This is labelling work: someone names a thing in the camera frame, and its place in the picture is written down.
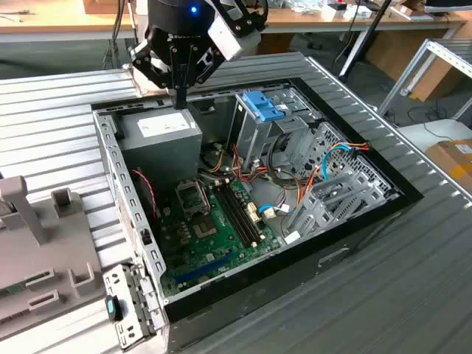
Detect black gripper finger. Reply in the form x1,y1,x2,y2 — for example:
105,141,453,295
128,39,182,108
181,44,224,110

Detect blue data wire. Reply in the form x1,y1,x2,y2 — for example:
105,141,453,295
320,142,355,184

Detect orange red power wire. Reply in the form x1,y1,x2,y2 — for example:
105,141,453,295
294,139,372,207

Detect metal disk bay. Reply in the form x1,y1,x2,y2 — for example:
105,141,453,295
285,173,401,240

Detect small cardboard box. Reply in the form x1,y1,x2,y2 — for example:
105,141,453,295
81,0,128,15

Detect grey power supply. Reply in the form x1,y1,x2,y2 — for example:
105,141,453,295
117,108,204,192

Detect empty blue drive carrier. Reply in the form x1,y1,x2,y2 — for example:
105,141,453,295
242,89,287,122

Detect wooden desk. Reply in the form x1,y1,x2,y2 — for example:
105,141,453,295
0,0,468,44

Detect metal drive cage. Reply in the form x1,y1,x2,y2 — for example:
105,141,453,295
226,83,325,178

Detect white papers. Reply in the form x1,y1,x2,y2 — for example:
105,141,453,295
267,0,325,15

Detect metal socket cover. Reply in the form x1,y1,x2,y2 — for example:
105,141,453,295
175,179,207,217

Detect black RAM slot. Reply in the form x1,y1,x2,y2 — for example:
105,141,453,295
230,181,266,240
215,184,254,248
225,182,262,243
220,183,258,246

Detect CPU socket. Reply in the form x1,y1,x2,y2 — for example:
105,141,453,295
191,215,218,240

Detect white boxes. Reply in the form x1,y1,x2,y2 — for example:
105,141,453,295
320,5,372,21

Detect green motherboard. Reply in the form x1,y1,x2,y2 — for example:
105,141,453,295
156,176,285,296

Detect black stand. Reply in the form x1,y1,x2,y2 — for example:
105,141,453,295
337,0,394,84

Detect blue expansion slot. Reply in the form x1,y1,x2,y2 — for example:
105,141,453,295
175,252,235,285

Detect large cardboard box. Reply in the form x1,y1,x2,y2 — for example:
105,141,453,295
364,29,465,103

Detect grey parts rack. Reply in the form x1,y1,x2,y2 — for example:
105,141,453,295
0,176,108,340

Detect stacked books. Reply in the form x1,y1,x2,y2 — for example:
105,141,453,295
390,5,434,23

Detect black PC case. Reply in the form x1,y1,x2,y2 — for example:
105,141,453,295
90,76,425,354

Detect black blue latch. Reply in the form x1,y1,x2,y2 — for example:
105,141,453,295
105,294,125,324

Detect white side table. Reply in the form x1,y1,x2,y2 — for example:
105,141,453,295
398,117,472,156

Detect green RAM stick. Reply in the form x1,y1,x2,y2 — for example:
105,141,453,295
0,282,30,299

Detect black monitor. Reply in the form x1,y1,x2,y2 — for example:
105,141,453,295
423,0,472,15

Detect labelled cardboard box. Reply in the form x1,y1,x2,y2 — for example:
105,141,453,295
423,138,472,191

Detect brown base plate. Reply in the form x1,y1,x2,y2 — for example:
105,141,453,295
131,66,174,97

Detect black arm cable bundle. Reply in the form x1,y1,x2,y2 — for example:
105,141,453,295
103,0,128,71

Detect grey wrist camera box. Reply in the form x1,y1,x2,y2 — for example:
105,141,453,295
206,14,262,63

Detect black camera bracket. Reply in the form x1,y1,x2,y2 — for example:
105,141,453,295
213,0,269,40

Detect yellow black wire bundle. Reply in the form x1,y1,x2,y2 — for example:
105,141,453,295
198,145,232,176

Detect multicolour wire bundle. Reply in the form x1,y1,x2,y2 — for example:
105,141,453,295
230,143,270,185

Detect red black twisted wire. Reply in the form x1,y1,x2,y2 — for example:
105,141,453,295
131,167,162,218

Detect thick black cable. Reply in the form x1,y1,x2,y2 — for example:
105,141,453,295
268,132,307,189

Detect thin wire white plug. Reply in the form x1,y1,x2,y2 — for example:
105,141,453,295
274,184,299,217

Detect aluminium frame rack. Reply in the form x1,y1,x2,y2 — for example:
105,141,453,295
375,38,472,128

